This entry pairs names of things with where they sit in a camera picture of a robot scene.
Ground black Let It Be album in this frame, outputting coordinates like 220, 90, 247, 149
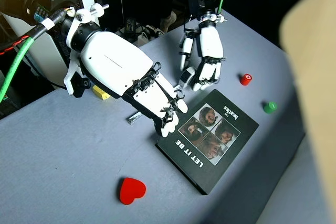
155, 89, 260, 196

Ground yellow snail toy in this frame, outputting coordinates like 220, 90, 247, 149
92, 84, 112, 101

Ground black power adapter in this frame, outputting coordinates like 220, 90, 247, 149
125, 18, 137, 35

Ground white power plugs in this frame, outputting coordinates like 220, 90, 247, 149
136, 24, 165, 44

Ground tan shoe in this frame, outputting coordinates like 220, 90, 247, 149
160, 11, 178, 33

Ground grey table cloth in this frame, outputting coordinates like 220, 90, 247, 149
0, 8, 308, 224

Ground red heart block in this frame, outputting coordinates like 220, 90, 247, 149
119, 177, 147, 206

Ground red cylinder block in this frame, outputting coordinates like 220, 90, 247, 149
239, 73, 253, 86

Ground green cylinder block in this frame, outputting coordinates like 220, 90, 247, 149
263, 101, 278, 114

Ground beige blurred board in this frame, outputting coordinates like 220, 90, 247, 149
279, 0, 336, 224

